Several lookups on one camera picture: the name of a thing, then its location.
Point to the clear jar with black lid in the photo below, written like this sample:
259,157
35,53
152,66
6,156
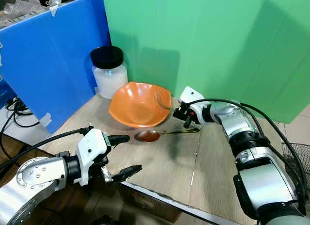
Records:
109,78

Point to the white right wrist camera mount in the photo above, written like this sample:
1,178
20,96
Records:
191,95

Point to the brown cardboard box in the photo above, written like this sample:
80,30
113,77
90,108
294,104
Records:
147,205

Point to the blue box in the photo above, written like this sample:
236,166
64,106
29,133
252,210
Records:
6,93

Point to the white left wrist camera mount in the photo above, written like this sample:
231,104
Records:
92,150

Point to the orange plastic bowl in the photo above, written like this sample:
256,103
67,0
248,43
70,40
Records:
138,104

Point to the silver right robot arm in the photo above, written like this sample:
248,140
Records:
256,157

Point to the green plastic board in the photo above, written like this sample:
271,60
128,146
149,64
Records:
213,40

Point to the thin grey metal utensil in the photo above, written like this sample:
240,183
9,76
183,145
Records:
162,103

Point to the small white tape piece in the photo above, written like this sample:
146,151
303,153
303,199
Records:
54,10

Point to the large white tape piece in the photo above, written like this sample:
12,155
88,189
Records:
46,120

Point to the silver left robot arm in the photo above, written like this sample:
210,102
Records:
31,179

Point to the blue plastic board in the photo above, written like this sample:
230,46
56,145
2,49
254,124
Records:
53,65

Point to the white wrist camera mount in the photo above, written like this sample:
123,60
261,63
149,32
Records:
191,95
92,150

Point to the clear bubble wrap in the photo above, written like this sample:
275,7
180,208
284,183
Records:
19,9

